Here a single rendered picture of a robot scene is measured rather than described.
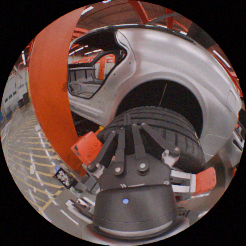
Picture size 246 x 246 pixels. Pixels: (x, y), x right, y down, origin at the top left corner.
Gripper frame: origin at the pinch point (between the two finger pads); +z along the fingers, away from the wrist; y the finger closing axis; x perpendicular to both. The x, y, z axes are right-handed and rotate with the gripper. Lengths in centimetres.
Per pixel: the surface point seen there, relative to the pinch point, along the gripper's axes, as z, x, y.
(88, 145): -3.9, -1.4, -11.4
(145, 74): 31.8, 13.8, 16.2
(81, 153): -6.5, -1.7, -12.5
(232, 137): -3, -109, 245
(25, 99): 238, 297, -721
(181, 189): -16.4, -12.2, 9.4
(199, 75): 16, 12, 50
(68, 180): -2, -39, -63
